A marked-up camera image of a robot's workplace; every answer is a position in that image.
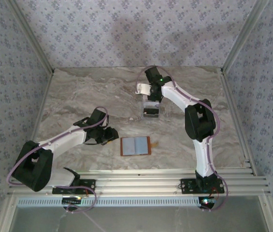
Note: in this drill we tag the light silver credit card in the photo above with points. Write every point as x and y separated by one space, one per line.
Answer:
152 105

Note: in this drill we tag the brown leather card holder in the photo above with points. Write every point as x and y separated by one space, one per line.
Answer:
136 146

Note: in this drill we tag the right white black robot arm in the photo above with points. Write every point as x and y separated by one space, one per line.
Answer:
199 120

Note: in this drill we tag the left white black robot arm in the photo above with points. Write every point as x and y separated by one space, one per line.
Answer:
34 166

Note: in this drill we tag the grey metal panel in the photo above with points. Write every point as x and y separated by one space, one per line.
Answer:
150 220

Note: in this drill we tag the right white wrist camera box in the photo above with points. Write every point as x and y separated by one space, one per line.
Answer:
144 89

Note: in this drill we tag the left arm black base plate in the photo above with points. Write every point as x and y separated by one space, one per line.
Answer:
90 186

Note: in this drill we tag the long aluminium mounting rail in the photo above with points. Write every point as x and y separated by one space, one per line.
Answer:
138 183

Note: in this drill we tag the aluminium side rail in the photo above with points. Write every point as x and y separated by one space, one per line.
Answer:
231 96
41 108

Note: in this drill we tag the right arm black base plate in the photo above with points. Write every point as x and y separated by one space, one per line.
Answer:
187 188

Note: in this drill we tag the aluminium corner post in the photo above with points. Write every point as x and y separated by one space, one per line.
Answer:
243 36
32 36

